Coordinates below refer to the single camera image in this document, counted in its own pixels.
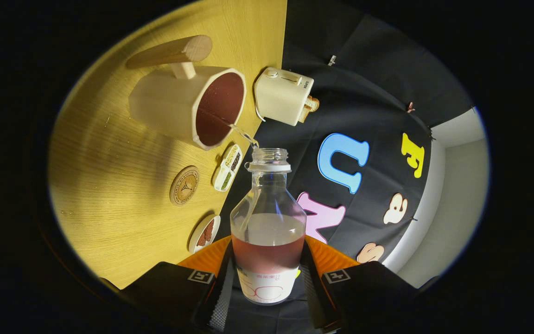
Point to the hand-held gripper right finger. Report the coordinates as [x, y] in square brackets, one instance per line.
[315, 297]

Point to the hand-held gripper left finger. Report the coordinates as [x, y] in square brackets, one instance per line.
[220, 297]

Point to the clear juice bottle pink label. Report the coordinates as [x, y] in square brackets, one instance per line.
[269, 255]

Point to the round wooden coaster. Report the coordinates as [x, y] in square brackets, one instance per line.
[184, 185]

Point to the white round plate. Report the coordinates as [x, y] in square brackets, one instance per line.
[200, 243]

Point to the red meat piece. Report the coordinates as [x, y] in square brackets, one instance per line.
[209, 230]
[201, 239]

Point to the white divided seed dish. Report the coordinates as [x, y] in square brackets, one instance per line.
[224, 178]

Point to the wooden table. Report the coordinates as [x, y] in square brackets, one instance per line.
[123, 195]

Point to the toast slice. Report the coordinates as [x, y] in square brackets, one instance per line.
[304, 116]
[313, 104]

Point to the cream toaster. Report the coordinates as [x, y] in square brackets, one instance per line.
[281, 97]

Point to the black backdrop cloth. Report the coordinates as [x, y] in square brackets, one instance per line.
[364, 93]

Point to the silver clip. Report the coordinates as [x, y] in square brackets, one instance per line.
[332, 60]

